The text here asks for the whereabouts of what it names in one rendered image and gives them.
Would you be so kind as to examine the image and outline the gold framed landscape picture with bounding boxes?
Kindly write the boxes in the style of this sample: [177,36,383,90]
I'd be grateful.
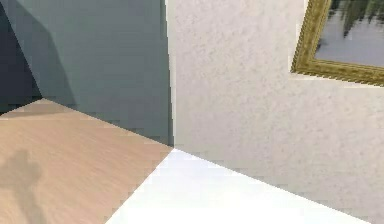
[290,0,384,88]

